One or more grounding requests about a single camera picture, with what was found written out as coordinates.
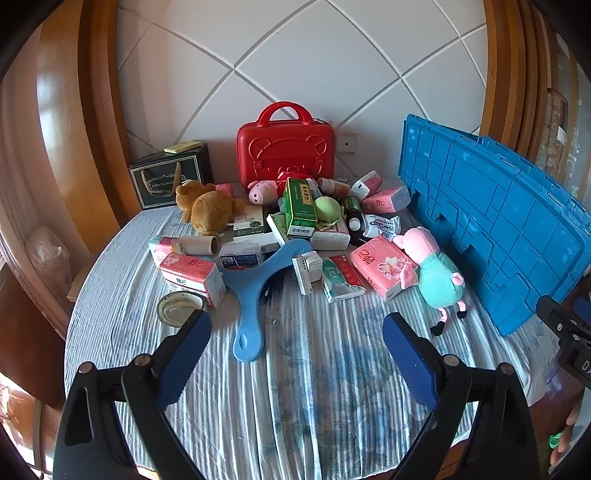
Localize white tissue pack pink top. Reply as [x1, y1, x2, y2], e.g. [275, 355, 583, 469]
[310, 226, 352, 251]

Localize blue plastic crate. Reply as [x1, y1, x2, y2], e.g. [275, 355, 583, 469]
[398, 114, 591, 336]

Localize light green ball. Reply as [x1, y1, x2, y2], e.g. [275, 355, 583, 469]
[315, 196, 342, 227]

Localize blue boomerang-shaped plastic tool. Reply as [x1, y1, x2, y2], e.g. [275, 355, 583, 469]
[222, 239, 315, 363]

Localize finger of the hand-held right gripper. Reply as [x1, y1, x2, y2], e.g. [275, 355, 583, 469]
[537, 295, 591, 345]

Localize small pink green-striped pack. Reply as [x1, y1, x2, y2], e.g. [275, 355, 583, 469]
[148, 235, 178, 264]

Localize beige pill bottle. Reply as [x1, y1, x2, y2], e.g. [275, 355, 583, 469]
[316, 178, 352, 197]

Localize person's right hand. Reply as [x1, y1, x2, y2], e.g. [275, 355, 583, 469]
[549, 401, 583, 468]

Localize white wet wipes packet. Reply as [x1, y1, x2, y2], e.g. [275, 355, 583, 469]
[362, 213, 400, 241]

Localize clear plastic bag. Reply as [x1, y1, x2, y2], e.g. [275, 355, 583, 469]
[25, 226, 72, 296]

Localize pink flower-print tissue pack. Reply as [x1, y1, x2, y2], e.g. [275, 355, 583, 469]
[349, 235, 419, 301]

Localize brown bottle green label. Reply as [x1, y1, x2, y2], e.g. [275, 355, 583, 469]
[342, 196, 365, 232]

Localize white and green medicine box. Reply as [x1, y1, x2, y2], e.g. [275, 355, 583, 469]
[267, 213, 296, 247]

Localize beige cardboard roll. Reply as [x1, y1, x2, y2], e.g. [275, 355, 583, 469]
[172, 234, 220, 257]

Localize large pink tissue pack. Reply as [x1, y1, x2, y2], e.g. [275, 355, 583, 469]
[159, 253, 228, 309]

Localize black gift box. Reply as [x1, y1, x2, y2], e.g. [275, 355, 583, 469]
[128, 142, 214, 210]

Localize white box dark green label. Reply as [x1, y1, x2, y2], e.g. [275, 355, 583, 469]
[232, 205, 273, 241]

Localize small white medicine box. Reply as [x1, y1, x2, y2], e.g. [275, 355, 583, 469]
[292, 253, 324, 296]

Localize red hard-shell carry case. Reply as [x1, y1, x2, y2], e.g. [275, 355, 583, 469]
[236, 102, 336, 195]

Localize brown teddy bear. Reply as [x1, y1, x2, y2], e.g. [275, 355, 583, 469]
[174, 180, 247, 236]

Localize pink pig plush teal dress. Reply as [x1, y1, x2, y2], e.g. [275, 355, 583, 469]
[392, 226, 467, 337]

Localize white padded headboard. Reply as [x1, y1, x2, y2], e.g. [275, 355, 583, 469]
[78, 0, 527, 222]

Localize pink pig plush red dress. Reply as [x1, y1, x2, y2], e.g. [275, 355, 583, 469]
[248, 170, 319, 206]

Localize pink and white tissue pack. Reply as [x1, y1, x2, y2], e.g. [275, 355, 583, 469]
[349, 171, 384, 200]

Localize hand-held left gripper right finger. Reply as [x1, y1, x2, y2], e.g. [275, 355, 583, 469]
[382, 312, 541, 480]

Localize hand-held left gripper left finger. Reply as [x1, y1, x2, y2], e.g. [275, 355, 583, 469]
[53, 309, 213, 480]

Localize green red white packet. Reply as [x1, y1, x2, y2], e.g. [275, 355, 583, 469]
[322, 255, 366, 304]

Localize white and blue box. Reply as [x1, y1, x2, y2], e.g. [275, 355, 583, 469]
[219, 243, 264, 270]

